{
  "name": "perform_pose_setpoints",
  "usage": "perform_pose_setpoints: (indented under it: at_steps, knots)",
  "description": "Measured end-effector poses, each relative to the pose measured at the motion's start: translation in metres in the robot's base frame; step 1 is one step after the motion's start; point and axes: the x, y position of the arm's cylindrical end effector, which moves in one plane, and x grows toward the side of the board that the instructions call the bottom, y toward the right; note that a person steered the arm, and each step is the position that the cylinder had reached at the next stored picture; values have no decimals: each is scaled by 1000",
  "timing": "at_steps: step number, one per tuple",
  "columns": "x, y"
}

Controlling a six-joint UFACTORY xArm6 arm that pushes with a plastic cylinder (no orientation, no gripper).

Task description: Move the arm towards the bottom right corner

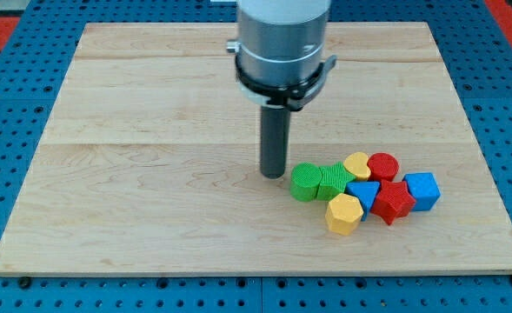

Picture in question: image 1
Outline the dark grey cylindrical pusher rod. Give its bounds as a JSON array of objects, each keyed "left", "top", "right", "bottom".
[{"left": 260, "top": 107, "right": 290, "bottom": 179}]

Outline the green cylinder block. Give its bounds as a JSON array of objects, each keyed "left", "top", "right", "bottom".
[{"left": 290, "top": 163, "right": 322, "bottom": 202}]

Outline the green star block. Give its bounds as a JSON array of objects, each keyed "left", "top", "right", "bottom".
[{"left": 316, "top": 162, "right": 356, "bottom": 201}]

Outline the yellow heart block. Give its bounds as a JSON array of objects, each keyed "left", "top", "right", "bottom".
[{"left": 343, "top": 151, "right": 371, "bottom": 182}]

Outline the yellow hexagon block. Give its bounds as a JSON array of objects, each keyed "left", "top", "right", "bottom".
[{"left": 325, "top": 194, "right": 363, "bottom": 236}]

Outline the light wooden board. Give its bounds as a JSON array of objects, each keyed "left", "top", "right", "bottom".
[{"left": 0, "top": 23, "right": 512, "bottom": 277}]

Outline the blue triangle block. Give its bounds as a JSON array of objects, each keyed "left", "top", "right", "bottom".
[{"left": 345, "top": 181, "right": 380, "bottom": 221}]

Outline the red cylinder block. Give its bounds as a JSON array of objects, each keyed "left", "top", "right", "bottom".
[{"left": 367, "top": 152, "right": 400, "bottom": 182}]

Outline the red star block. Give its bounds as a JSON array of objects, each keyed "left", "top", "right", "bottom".
[{"left": 370, "top": 180, "right": 416, "bottom": 225}]

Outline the blue cube block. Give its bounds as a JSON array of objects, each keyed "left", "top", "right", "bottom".
[{"left": 402, "top": 172, "right": 441, "bottom": 212}]

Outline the black clamp ring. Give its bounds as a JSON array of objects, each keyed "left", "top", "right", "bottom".
[{"left": 234, "top": 54, "right": 338, "bottom": 112}]

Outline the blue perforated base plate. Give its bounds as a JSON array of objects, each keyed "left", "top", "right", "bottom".
[{"left": 0, "top": 0, "right": 512, "bottom": 312}]

